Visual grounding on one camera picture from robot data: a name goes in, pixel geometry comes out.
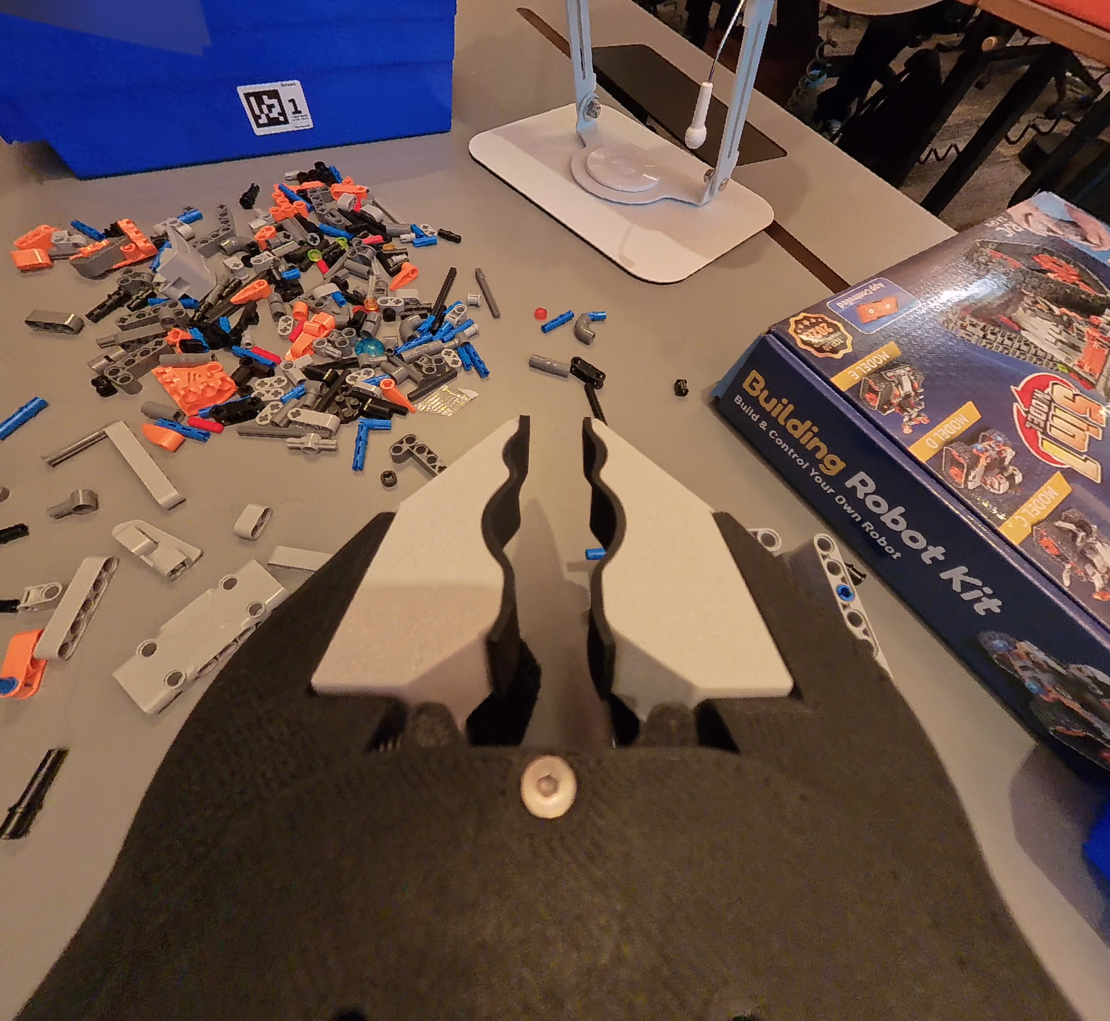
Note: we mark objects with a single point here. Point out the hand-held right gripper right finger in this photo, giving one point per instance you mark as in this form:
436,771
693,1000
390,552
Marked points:
694,605

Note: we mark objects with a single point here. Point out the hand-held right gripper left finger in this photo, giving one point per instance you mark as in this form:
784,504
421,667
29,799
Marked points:
413,605

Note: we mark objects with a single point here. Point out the light grey panel piece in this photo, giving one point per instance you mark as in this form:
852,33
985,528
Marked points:
191,648

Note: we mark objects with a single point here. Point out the pile of plastic building pieces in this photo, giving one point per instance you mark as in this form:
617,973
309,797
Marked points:
295,328

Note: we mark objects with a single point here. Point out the blue storage bin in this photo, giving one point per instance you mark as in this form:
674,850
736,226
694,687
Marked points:
347,33

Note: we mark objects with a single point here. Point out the grey elbow piece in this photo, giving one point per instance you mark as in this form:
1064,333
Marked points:
587,328

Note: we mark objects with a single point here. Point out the light grey flat bar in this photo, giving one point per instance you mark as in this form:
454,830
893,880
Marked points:
299,558

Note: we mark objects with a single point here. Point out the dark grey angled beam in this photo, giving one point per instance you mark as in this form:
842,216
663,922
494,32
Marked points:
413,454

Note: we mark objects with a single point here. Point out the grey black robot model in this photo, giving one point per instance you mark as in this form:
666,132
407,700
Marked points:
845,588

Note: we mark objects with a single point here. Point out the short light grey beam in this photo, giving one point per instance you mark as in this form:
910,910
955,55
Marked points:
252,522

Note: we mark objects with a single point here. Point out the black angled axle piece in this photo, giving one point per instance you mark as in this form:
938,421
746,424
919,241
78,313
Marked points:
590,380

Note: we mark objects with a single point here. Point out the curved grey panel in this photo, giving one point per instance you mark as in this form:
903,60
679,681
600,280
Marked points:
156,548

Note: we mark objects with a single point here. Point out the blue robot kit box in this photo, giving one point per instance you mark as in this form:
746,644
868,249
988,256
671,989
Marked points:
937,484

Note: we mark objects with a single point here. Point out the long grey angled beam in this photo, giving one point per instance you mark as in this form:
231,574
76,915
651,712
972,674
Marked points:
139,466

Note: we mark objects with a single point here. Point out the grey straight beam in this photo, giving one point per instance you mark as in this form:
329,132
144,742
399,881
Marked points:
73,605

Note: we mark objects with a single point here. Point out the grey T connector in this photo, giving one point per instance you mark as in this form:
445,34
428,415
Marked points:
73,505

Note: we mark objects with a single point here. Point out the black pin with grey connector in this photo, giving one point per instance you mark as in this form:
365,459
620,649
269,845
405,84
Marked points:
35,596

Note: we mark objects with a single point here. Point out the small orange piece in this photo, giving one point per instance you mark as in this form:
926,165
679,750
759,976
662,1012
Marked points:
18,666

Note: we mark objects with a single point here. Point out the loose black pin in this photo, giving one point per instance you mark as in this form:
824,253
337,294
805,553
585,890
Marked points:
32,792

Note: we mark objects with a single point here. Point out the dark grey block piece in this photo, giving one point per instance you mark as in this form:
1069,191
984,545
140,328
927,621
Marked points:
52,322

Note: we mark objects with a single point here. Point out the blue plastic object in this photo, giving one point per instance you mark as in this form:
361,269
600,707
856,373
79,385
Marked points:
1098,848

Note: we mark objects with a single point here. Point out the black flat pad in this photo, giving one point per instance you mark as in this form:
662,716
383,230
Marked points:
642,85

